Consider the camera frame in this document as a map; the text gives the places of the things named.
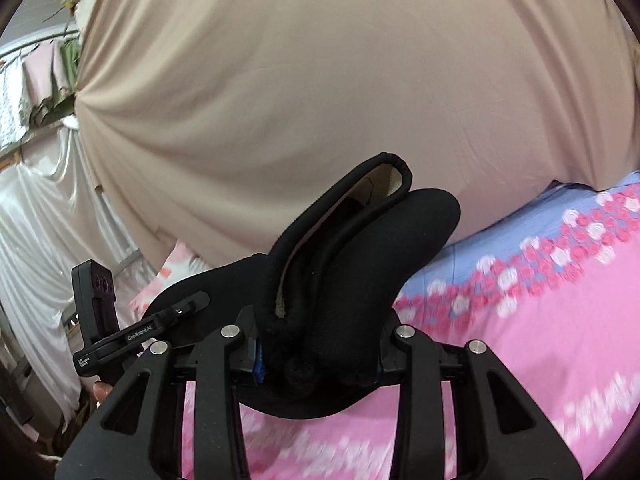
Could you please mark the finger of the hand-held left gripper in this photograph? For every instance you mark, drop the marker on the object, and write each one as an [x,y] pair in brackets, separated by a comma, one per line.
[187,302]

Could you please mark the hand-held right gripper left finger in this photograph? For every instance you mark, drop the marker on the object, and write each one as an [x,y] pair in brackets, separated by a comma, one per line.
[257,366]

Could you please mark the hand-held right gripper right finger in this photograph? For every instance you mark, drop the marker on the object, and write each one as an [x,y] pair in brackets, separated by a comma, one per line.
[400,360]

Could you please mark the black pants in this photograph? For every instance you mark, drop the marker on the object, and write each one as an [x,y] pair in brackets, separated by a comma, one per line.
[415,240]

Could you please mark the person's left hand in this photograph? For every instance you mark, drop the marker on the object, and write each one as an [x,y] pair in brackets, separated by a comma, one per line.
[103,391]

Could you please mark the white satin curtain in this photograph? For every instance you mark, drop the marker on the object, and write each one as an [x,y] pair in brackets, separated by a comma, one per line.
[45,220]

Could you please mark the pink floral bedsheet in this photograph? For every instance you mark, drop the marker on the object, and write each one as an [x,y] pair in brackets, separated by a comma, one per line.
[525,340]

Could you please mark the green hanging cloth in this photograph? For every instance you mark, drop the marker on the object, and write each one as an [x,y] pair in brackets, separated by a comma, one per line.
[62,85]

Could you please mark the pink hanging cloth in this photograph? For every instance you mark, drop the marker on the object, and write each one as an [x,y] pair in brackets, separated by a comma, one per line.
[42,72]

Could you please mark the beige hanging cloth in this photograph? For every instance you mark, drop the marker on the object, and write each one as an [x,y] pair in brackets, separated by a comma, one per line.
[325,85]

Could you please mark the metal clothes rail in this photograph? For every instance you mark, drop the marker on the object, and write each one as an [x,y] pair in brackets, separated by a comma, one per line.
[35,42]

